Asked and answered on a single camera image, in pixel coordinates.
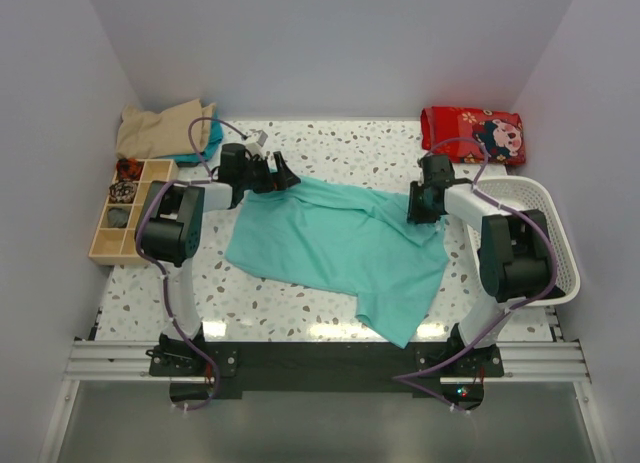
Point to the patterned brown scrunchie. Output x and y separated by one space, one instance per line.
122 192

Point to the red black scrunchie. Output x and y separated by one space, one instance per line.
129 170

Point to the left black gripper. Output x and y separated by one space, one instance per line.
273 182

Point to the white plastic laundry basket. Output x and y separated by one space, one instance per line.
524 193

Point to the teal folded t shirt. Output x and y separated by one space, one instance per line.
207 134

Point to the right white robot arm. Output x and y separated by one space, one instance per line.
516 259

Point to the red cartoon print cloth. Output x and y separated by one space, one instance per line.
459 131

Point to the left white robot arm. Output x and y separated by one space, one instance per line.
168 233

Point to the aluminium frame rail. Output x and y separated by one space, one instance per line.
547 362

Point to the grey scrunchie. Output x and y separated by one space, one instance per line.
117 217

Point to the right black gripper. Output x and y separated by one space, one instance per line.
414 214

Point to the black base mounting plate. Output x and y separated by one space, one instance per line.
227 370

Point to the beige folded t shirt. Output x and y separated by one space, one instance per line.
149 135

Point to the wooden compartment tray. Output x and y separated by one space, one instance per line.
113 243

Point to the mint green t shirt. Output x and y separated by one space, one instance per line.
345 239

